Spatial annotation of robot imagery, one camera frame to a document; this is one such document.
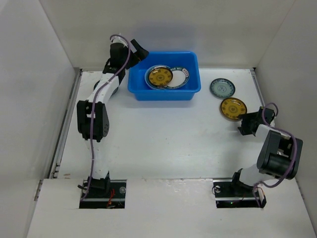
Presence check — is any yellow patterned plate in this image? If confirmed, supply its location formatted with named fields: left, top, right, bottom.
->
left=220, top=97, right=248, bottom=121
left=149, top=65, right=173, bottom=88

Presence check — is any celadon blue pattern plate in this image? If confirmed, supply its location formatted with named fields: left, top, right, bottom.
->
left=93, top=80, right=119, bottom=96
left=210, top=78, right=236, bottom=99

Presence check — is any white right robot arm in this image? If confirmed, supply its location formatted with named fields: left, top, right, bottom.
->
left=229, top=106, right=303, bottom=196

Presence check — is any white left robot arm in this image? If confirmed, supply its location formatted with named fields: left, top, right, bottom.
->
left=76, top=34, right=149, bottom=194

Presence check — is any blue plastic bin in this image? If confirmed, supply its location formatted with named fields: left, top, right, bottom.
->
left=127, top=51, right=201, bottom=101

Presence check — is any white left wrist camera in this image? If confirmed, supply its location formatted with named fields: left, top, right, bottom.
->
left=111, top=34, right=128, bottom=47

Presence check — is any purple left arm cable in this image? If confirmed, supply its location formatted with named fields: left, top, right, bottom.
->
left=77, top=34, right=132, bottom=200

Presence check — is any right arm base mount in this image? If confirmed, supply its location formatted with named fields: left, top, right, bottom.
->
left=211, top=172, right=267, bottom=209

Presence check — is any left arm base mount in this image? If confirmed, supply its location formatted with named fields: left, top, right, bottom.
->
left=78, top=174, right=127, bottom=209

